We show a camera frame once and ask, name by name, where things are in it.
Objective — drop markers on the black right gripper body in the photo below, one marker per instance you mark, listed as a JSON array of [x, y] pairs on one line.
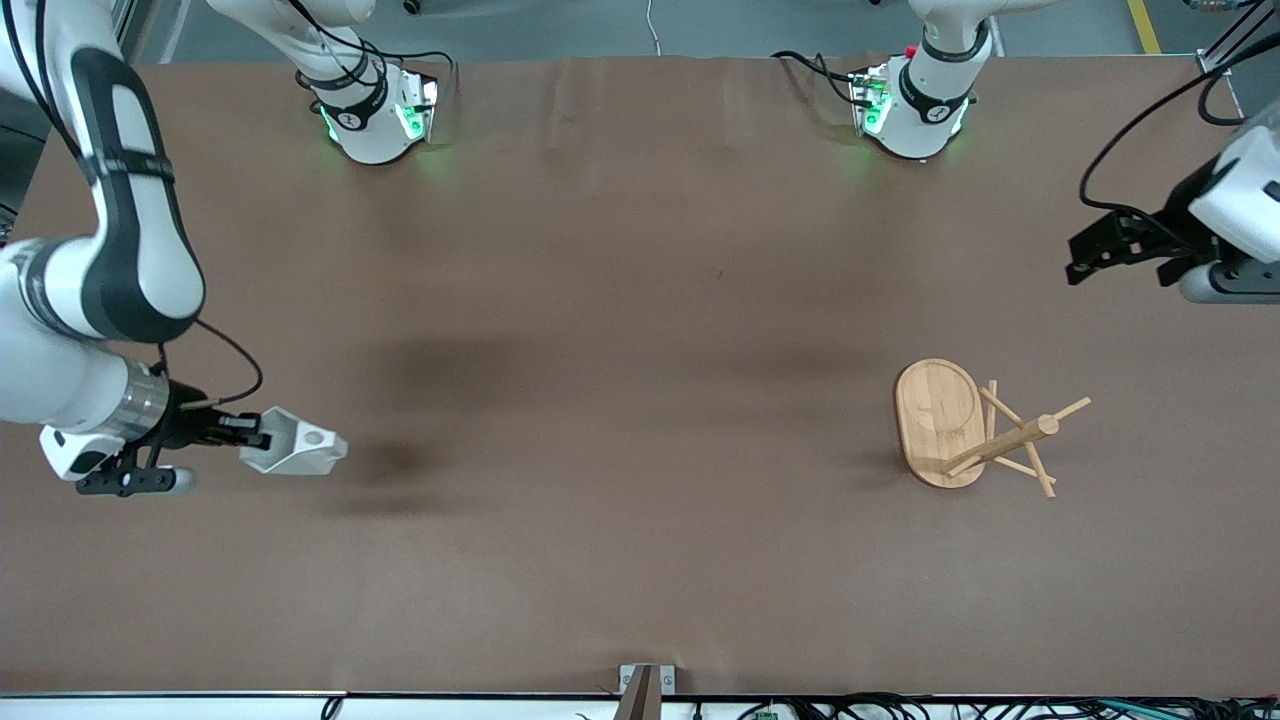
[[186, 421]]

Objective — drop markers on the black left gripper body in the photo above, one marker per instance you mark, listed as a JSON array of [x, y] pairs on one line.
[[1178, 221]]

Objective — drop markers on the white faceted cup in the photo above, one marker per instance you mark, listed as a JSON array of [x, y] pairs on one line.
[[290, 450]]

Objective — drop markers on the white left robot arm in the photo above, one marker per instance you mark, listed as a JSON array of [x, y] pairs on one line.
[[925, 110]]

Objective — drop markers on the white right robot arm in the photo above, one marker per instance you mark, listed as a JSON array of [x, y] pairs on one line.
[[140, 270]]

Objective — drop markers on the wooden cup rack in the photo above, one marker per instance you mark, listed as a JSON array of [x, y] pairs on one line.
[[935, 420]]

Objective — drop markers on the silver base connector box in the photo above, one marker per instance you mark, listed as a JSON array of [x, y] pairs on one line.
[[868, 95], [425, 105]]

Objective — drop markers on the large table cover sheet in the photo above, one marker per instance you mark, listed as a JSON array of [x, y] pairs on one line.
[[640, 400]]

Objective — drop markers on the aluminium frame profile with bracket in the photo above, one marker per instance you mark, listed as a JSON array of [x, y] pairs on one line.
[[1213, 65]]

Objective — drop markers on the plain aluminium frame profile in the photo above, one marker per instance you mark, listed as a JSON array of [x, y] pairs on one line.
[[128, 20]]

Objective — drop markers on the grey metal bracket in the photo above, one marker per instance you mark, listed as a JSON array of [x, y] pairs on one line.
[[667, 680]]

